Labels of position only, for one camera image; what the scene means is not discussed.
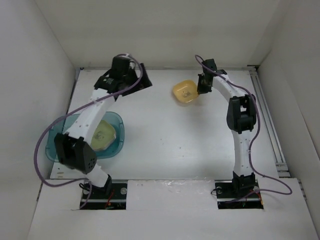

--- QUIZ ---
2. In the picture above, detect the yellow panda plate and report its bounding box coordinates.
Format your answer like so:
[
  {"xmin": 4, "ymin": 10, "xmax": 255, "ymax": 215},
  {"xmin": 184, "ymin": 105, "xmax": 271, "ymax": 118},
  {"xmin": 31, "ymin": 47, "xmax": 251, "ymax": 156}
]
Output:
[{"xmin": 171, "ymin": 79, "xmax": 199, "ymax": 105}]

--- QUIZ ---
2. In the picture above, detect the green panda plate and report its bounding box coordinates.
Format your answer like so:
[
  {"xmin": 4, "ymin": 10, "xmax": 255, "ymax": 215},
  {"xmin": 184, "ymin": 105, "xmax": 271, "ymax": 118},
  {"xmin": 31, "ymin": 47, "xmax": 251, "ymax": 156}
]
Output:
[{"xmin": 90, "ymin": 120, "xmax": 116, "ymax": 152}]

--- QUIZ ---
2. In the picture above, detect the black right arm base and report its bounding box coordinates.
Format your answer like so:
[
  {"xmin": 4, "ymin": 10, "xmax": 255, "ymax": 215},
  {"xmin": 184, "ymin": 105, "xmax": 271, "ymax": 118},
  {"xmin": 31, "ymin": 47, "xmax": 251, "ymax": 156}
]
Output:
[{"xmin": 210, "ymin": 172, "xmax": 264, "ymax": 210}]

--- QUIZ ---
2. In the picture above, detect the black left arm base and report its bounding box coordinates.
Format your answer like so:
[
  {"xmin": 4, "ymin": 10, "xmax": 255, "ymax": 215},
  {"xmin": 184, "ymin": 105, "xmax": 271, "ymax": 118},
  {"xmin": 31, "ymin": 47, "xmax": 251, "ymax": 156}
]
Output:
[{"xmin": 79, "ymin": 177, "xmax": 128, "ymax": 210}]

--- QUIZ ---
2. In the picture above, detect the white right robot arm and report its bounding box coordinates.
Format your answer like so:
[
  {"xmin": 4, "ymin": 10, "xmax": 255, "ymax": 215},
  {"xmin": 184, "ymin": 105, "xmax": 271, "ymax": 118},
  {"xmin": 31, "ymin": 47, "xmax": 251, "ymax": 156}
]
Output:
[{"xmin": 195, "ymin": 55, "xmax": 257, "ymax": 198}]

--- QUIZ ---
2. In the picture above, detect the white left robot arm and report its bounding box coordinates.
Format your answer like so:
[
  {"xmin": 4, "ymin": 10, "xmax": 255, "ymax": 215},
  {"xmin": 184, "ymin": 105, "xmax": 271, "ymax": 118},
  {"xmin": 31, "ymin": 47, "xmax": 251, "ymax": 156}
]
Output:
[{"xmin": 54, "ymin": 53, "xmax": 145, "ymax": 199}]

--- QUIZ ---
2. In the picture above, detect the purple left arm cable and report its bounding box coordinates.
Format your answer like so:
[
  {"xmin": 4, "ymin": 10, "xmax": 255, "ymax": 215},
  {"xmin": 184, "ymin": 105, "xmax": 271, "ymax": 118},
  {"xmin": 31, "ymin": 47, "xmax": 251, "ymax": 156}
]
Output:
[{"xmin": 33, "ymin": 52, "xmax": 145, "ymax": 210}]

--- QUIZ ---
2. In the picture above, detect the aluminium rail frame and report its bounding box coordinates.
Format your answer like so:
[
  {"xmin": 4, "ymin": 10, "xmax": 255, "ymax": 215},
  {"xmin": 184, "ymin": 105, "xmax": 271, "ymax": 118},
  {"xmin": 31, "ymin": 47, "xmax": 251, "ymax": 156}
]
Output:
[{"xmin": 69, "ymin": 66, "xmax": 291, "ymax": 180}]

